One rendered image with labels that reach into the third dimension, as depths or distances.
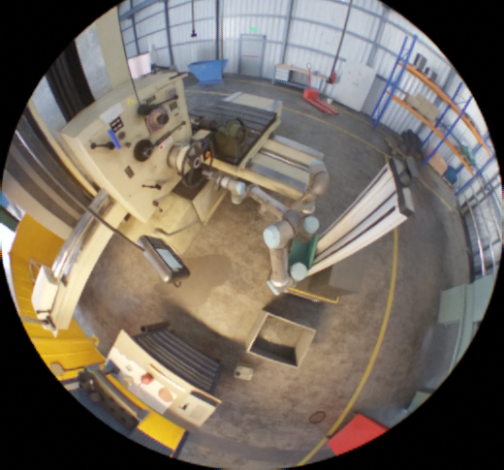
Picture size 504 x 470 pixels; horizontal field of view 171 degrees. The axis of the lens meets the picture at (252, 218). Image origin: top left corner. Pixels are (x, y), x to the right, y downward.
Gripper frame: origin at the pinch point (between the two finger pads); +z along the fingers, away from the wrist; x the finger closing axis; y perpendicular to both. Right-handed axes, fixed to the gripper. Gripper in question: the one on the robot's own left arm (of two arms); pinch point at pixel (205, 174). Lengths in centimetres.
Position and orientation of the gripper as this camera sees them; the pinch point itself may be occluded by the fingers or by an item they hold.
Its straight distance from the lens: 139.3
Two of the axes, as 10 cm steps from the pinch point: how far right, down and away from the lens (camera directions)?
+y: 4.3, -8.8, 2.0
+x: -0.5, -2.5, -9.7
